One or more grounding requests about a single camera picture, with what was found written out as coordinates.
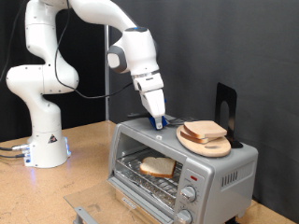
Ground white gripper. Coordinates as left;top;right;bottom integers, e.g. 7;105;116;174
138;88;167;131

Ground metal spatula with blue block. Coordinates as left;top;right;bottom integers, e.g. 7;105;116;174
126;111;199;131

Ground white bread slice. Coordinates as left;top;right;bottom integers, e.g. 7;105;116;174
183;119;228;140
179;130;217;145
139;156;178;179

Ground glass oven door with handle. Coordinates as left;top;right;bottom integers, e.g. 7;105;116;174
64;176;176;224

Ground foil lined oven tray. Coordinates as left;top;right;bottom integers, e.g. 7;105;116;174
114;155;181;210

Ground silver toaster oven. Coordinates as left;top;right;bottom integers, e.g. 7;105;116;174
107;113;260;224

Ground round wooden cutting board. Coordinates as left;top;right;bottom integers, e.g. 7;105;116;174
176;123;233;159

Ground vertical metal pole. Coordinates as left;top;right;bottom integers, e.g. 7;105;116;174
104;24;110;121

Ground black metal bookend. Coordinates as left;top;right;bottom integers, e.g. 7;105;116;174
214;82;245;149

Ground silver temperature knob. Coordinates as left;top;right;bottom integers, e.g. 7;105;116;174
179;185;198;203

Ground silver timer knob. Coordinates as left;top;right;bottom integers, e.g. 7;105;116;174
175;209;193;224

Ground wire oven rack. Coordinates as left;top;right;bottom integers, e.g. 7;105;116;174
115;147;184;202

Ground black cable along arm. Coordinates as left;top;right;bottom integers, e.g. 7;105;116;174
53;0;135;100

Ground base cable with silver connector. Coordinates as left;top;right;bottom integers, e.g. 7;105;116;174
0;143;31;153

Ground thin black base cable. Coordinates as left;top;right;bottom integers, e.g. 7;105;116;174
0;152;26;160

